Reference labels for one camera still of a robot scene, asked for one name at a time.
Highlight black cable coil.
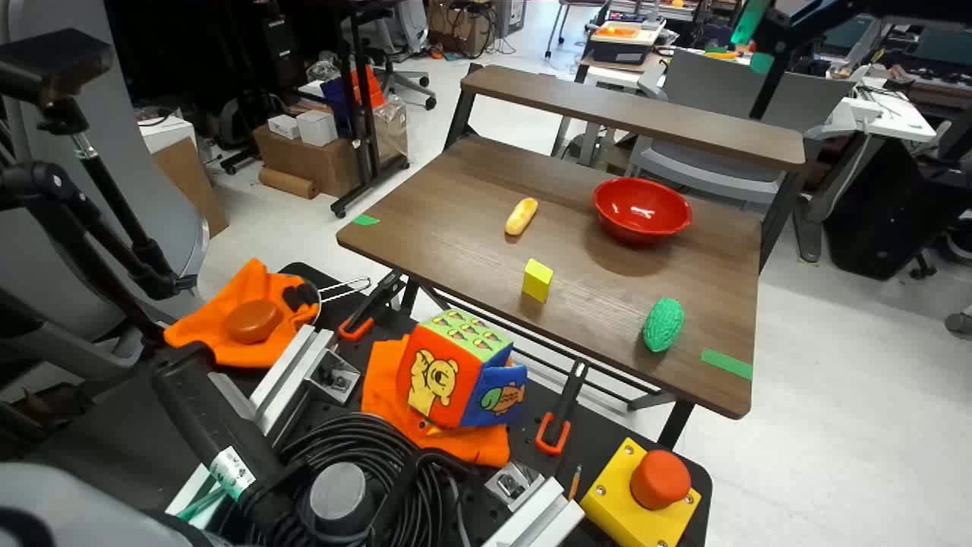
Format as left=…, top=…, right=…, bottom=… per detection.
left=216, top=407, right=479, bottom=547

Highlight black pole stand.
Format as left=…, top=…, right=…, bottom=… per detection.
left=329, top=0, right=414, bottom=219

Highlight orange cloth with plush cube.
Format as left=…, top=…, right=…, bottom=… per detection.
left=359, top=333, right=515, bottom=472

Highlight white desk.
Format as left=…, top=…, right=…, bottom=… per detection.
left=792, top=82, right=943, bottom=267

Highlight yellow corn cob toy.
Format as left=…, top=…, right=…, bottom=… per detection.
left=500, top=195, right=541, bottom=241

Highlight red plastic bowl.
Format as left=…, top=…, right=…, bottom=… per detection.
left=593, top=177, right=697, bottom=245

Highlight orange cloth with disc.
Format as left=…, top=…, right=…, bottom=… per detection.
left=160, top=256, right=322, bottom=370

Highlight green cylinder block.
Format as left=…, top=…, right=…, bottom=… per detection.
left=637, top=295, right=690, bottom=355

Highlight yellow box with red button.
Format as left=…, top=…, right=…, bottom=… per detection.
left=581, top=434, right=706, bottom=547

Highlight grey round knob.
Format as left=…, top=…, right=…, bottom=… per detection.
left=306, top=458, right=378, bottom=533

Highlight colourful plush cube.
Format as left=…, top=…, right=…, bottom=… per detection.
left=391, top=307, right=532, bottom=433

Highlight black cylinder with white label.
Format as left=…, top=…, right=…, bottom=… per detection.
left=148, top=346, right=288, bottom=498

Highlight flat brown cardboard box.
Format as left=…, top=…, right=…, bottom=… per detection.
left=148, top=134, right=230, bottom=241

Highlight brown wooden table with shelf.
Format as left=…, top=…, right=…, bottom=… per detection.
left=333, top=63, right=807, bottom=421

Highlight orange black bar clamp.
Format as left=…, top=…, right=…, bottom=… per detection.
left=532, top=360, right=593, bottom=458
left=338, top=272, right=408, bottom=342

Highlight black camera tripod stand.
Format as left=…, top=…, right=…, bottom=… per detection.
left=0, top=26, right=207, bottom=342

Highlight black bag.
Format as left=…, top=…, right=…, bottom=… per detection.
left=824, top=138, right=957, bottom=282

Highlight black mounting platform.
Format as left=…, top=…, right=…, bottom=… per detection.
left=148, top=257, right=715, bottom=547

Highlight grey chair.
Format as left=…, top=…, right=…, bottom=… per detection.
left=626, top=50, right=859, bottom=209

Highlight short aluminium profile rail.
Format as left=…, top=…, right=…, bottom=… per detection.
left=482, top=473, right=591, bottom=547

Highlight yellow cube block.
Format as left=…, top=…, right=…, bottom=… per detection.
left=520, top=256, right=556, bottom=307

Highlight large open cardboard box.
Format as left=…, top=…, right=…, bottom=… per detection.
left=252, top=96, right=414, bottom=202

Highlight long aluminium profile rail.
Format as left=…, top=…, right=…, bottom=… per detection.
left=247, top=324, right=338, bottom=414

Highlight black office chair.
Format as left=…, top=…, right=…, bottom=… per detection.
left=374, top=0, right=442, bottom=111

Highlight brown cardboard tube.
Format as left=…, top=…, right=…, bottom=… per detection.
left=256, top=165, right=318, bottom=203

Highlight white small boxes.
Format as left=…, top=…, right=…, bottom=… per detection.
left=264, top=106, right=341, bottom=153

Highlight large green tape strip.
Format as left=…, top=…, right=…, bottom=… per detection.
left=700, top=346, right=758, bottom=383

